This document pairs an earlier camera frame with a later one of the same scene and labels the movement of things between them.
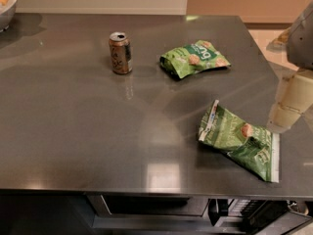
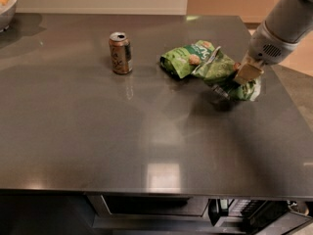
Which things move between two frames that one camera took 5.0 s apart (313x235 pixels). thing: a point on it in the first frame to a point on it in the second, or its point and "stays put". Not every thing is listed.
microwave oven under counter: (200, 213) stays put
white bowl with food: (7, 11) stays put
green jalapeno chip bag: (256, 150) to (219, 71)
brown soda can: (120, 53) stays put
